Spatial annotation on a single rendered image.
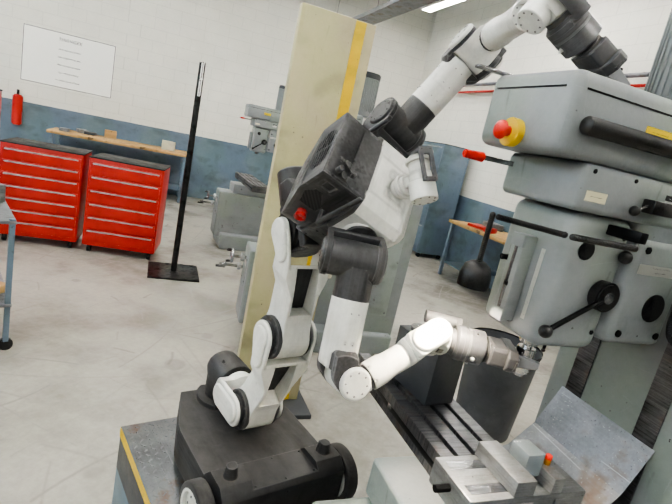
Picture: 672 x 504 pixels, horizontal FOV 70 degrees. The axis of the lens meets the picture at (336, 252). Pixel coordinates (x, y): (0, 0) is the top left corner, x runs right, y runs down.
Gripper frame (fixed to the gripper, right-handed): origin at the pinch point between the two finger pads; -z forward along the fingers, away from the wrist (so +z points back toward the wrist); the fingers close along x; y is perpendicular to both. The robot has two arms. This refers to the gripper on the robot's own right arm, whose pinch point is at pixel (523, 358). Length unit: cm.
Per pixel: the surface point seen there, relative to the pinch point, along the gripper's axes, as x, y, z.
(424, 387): 27.4, 27.5, 16.0
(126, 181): 358, 45, 297
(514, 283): -6.9, -19.9, 10.2
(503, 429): 171, 112, -71
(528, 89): -9, -61, 21
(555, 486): -14.6, 23.6, -10.7
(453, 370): 30.1, 20.5, 8.0
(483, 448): -8.2, 22.4, 5.5
